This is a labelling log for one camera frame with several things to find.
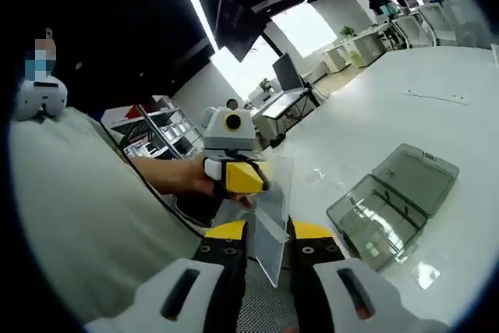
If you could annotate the white chest device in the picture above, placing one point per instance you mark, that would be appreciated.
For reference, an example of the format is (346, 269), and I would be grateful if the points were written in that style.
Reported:
(41, 97)

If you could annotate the person's pale shirt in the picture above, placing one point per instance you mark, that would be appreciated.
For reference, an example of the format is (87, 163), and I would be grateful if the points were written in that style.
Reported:
(78, 212)

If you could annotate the small clear plastic divider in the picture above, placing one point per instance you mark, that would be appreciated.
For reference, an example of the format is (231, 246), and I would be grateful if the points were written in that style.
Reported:
(321, 176)

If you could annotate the long white table strip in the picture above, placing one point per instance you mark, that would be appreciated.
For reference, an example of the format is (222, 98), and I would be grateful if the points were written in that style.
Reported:
(436, 97)

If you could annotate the metal shelf rack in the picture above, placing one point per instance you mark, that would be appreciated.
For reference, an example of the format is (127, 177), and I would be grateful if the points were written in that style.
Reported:
(163, 130)

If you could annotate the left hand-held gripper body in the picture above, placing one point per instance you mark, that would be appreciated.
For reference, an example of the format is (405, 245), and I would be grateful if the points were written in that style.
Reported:
(228, 134)

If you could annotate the dark hanging panel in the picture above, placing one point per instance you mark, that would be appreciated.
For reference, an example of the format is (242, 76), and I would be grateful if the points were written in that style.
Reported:
(238, 25)

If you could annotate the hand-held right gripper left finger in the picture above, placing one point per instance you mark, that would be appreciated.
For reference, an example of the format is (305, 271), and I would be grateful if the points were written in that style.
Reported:
(171, 298)

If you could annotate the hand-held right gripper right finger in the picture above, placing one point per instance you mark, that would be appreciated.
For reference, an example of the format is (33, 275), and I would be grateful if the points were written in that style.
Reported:
(343, 298)

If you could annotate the black computer monitor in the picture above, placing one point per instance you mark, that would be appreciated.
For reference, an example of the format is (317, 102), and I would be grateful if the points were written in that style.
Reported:
(287, 71)

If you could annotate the person's left hand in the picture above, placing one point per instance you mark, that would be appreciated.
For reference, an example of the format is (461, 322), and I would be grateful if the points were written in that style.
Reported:
(197, 177)

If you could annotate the potted green plant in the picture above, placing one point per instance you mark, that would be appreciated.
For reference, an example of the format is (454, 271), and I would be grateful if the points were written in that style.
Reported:
(347, 31)

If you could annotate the green bin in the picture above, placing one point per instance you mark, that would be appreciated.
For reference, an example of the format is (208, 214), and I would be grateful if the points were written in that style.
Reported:
(355, 59)

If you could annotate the clear plastic organizer box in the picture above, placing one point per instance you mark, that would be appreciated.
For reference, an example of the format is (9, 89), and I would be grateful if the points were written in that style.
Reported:
(393, 208)

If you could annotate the small potted plant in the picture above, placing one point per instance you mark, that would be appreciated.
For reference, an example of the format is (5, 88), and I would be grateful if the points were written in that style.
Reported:
(265, 84)

